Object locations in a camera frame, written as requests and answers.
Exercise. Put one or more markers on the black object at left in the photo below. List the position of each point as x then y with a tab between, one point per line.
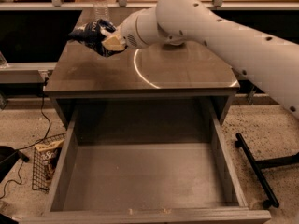
8	157

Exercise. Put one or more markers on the tan snack bag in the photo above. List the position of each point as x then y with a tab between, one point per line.
50	154

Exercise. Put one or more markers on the open grey drawer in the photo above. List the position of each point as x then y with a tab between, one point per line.
154	162

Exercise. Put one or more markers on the metal bracket right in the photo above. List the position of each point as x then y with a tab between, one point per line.
251	94

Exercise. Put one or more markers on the black chair base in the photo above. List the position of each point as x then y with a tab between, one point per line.
258	166

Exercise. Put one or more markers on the blue chip bag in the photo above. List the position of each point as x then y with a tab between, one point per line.
93	34

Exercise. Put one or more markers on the white ceramic bowl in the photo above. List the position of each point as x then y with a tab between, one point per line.
176	42

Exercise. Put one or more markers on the grey cabinet with top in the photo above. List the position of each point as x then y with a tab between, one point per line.
159	70

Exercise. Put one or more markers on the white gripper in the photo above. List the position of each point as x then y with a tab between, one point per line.
129	34

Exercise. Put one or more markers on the black wire basket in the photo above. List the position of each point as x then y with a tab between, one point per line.
38	178

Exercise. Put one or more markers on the clear plastic water bottle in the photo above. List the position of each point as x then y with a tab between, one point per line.
101	10

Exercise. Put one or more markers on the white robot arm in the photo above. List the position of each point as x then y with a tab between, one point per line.
269	62

